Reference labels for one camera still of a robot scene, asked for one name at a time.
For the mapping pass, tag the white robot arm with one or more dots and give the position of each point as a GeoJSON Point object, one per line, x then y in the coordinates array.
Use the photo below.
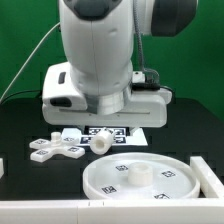
{"type": "Point", "coordinates": [97, 84]}

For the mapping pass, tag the white cross-shaped table base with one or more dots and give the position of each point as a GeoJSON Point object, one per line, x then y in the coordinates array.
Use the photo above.
{"type": "Point", "coordinates": [46, 149]}

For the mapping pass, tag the white marker sheet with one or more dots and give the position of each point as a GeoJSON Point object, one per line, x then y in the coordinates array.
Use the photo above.
{"type": "Point", "coordinates": [122, 137]}

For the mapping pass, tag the white round table top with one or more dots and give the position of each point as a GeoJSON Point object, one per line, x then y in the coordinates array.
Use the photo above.
{"type": "Point", "coordinates": [139, 176]}

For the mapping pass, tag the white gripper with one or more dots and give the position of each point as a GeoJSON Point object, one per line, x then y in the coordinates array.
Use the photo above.
{"type": "Point", "coordinates": [143, 109]}

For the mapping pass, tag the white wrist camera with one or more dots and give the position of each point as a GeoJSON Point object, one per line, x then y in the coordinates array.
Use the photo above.
{"type": "Point", "coordinates": [59, 91]}

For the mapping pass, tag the white block at left edge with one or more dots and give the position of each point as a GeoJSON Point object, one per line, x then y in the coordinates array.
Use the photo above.
{"type": "Point", "coordinates": [1, 168]}

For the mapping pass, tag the white L-shaped corner fence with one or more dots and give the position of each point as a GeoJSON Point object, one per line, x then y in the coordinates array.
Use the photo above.
{"type": "Point", "coordinates": [206, 210]}

